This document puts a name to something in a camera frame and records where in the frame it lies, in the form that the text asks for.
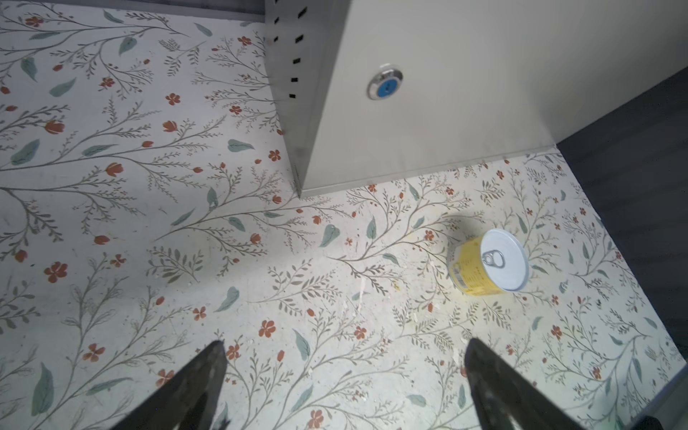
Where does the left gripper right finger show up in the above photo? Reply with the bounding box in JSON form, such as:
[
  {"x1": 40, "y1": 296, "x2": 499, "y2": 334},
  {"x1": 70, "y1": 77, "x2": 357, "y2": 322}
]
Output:
[{"x1": 464, "y1": 338, "x2": 581, "y2": 429}]

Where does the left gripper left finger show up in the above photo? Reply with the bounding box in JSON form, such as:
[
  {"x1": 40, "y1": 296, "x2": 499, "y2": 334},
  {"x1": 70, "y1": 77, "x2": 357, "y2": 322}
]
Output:
[{"x1": 114, "y1": 340, "x2": 228, "y2": 430}]

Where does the yellow label ring-pull can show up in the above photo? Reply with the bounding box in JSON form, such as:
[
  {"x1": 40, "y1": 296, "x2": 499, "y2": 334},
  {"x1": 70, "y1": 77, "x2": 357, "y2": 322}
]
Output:
[{"x1": 447, "y1": 229, "x2": 530, "y2": 297}]

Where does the beige metal cabinet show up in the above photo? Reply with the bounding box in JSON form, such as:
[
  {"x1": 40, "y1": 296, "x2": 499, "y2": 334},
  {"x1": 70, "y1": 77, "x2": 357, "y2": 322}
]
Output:
[{"x1": 265, "y1": 0, "x2": 687, "y2": 197}]

